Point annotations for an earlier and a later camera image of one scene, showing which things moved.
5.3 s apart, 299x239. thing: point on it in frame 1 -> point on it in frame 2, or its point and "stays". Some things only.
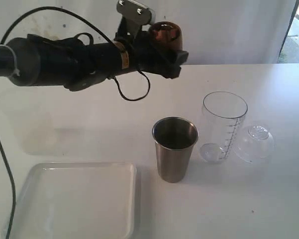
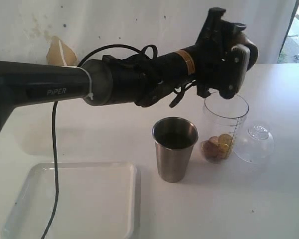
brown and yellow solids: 161,35 -> 219,147
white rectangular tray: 78,200 stays
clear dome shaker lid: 255,143 stays
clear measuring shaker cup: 223,114 stays
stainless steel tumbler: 175,138 stays
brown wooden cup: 166,33 -> 233,33
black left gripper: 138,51 -> 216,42
